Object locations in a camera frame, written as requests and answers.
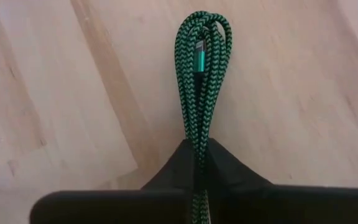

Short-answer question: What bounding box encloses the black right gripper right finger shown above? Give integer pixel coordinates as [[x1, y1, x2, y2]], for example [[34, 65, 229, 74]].
[[208, 138, 358, 224]]

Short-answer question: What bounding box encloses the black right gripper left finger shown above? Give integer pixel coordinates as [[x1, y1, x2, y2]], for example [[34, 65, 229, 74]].
[[29, 138, 196, 224]]

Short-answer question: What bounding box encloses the thick green cable teal plug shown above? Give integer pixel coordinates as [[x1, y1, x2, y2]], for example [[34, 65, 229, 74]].
[[174, 11, 233, 224]]

